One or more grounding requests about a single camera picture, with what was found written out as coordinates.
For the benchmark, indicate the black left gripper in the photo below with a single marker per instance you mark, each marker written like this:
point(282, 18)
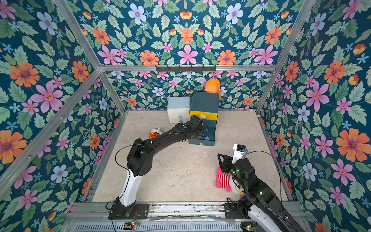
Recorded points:
point(200, 133)

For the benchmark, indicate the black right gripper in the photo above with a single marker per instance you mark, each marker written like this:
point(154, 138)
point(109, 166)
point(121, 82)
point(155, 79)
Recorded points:
point(226, 162)

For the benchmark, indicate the dark teal bottom drawer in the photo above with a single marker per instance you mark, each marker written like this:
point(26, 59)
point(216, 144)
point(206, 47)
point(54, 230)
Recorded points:
point(207, 138)

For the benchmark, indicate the yellow top drawer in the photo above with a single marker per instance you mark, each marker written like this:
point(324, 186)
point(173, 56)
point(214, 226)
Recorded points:
point(204, 115)

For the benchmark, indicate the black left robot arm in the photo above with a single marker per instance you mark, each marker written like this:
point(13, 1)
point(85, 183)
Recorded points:
point(140, 156)

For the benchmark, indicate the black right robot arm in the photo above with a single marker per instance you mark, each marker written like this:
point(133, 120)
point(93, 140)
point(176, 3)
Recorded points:
point(258, 202)

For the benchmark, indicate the dark teal drawer cabinet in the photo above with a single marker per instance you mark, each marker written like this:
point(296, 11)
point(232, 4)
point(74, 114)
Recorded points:
point(205, 102)

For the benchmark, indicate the pink striped plush doll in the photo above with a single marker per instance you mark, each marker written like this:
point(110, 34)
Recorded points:
point(225, 181)

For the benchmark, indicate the light blue white mini drawers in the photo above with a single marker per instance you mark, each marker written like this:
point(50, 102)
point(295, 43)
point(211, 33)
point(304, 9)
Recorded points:
point(178, 109)

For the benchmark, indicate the orange tiger toy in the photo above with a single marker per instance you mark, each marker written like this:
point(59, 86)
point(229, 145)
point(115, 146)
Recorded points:
point(155, 133)

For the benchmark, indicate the orange plush ball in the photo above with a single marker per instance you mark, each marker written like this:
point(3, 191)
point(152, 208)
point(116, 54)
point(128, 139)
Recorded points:
point(212, 86)

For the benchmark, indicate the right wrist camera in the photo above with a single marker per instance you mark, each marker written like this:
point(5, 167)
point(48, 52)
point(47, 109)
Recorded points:
point(239, 152)

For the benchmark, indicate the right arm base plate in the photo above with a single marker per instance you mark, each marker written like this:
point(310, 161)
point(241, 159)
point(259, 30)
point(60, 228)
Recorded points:
point(231, 212)

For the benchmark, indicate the black hook rail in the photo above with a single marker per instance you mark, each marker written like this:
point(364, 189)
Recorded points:
point(185, 68)

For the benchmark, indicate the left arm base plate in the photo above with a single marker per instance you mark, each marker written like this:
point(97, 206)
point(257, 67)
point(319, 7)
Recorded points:
point(134, 211)

